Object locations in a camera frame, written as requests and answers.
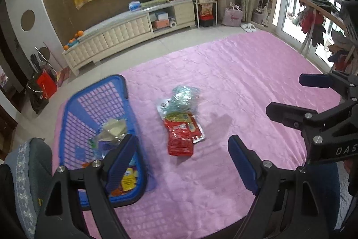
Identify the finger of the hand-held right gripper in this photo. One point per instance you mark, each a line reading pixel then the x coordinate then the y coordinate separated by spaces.
pixel 288 114
pixel 313 80

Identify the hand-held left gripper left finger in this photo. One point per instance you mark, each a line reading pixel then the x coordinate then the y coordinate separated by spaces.
pixel 120 171

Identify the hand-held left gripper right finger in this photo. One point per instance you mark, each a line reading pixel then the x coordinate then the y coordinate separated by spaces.
pixel 243 166

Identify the yellow snack packet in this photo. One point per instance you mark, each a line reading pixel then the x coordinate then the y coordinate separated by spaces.
pixel 128 180

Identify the clear cracker packet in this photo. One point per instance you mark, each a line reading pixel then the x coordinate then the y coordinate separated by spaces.
pixel 113 128

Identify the blue plastic basket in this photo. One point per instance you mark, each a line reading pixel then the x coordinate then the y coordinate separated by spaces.
pixel 92 99

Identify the person's leg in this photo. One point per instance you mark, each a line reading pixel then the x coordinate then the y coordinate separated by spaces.
pixel 321 194

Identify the wooden clothes rack with garments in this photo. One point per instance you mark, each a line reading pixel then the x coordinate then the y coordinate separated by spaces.
pixel 313 23

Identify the red snack packet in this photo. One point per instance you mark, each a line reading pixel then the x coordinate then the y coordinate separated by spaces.
pixel 180 145

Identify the pink quilted blanket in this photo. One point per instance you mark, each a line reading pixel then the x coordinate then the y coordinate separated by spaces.
pixel 223 73

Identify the white green snack packet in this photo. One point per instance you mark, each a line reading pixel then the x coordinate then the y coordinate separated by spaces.
pixel 174 118

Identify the white slipper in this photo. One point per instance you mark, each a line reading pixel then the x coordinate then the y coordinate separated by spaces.
pixel 251 28
pixel 244 26

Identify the clear light-blue snack bag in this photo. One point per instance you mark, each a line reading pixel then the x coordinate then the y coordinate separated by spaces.
pixel 181 97

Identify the pink shopping bag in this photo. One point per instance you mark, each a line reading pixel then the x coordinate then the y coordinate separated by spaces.
pixel 232 16

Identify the black bag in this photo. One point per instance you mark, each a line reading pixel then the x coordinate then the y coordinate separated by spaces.
pixel 35 101

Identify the red bag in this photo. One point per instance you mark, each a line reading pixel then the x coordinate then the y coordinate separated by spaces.
pixel 46 85

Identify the cream low cabinet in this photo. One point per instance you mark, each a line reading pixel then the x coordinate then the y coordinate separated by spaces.
pixel 120 30

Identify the small orange box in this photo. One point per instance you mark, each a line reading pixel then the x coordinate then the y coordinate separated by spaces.
pixel 161 24

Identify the blue tissue pack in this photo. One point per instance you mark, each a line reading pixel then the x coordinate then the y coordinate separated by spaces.
pixel 134 5

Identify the green folded towel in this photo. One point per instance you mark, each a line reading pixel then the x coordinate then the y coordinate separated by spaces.
pixel 153 2

